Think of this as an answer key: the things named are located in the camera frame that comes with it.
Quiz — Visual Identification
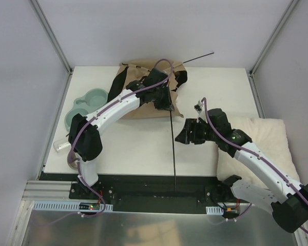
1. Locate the beige fabric pet tent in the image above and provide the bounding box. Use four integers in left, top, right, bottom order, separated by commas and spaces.
107, 59, 188, 119

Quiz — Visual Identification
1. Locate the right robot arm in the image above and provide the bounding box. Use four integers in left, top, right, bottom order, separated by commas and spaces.
175, 105, 308, 233

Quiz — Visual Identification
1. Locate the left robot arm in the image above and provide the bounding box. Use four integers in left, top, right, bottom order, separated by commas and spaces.
67, 68, 173, 199

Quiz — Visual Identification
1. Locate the green double pet bowl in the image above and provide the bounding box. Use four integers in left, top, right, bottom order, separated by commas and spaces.
64, 88, 108, 131

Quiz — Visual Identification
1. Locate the steel pet bowl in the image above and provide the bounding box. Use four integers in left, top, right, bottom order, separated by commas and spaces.
67, 152, 79, 171

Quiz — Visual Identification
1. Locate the white fluffy cushion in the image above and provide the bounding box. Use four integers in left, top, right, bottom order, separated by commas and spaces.
217, 115, 300, 189

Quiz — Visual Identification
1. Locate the clear plastic cup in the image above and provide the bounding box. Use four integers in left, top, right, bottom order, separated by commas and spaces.
52, 138, 71, 154

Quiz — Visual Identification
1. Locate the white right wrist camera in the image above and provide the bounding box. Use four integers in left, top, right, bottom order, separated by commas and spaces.
194, 100, 207, 122

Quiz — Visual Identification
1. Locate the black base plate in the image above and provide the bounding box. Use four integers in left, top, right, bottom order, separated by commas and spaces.
40, 173, 240, 214

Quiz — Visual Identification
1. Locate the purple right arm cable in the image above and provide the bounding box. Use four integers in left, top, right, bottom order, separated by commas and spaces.
202, 97, 308, 240

